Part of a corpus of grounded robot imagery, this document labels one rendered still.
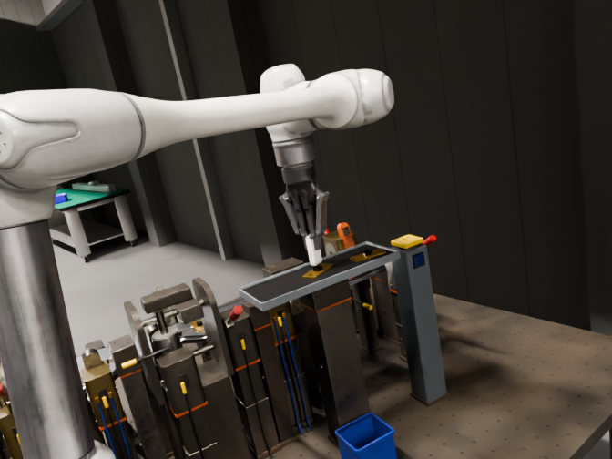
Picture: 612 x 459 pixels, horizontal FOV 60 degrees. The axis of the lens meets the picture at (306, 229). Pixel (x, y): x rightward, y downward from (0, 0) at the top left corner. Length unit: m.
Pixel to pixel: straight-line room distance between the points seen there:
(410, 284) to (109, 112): 0.89
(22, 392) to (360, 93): 0.75
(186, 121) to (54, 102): 0.23
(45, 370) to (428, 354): 0.95
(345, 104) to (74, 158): 0.52
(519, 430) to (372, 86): 0.89
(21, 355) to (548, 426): 1.15
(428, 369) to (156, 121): 0.99
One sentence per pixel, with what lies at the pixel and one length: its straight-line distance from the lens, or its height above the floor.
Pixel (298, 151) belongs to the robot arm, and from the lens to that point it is 1.15.
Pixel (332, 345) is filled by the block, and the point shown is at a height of 0.99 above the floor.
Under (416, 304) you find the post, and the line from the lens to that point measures 1.40.
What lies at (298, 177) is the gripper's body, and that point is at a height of 1.39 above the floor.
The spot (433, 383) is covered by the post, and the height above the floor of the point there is 0.76.
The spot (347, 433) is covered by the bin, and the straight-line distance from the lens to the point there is 1.37.
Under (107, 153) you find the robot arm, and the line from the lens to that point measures 0.74.
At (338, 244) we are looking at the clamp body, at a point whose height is 1.04.
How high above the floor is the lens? 1.58
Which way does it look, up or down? 15 degrees down
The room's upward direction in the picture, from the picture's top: 11 degrees counter-clockwise
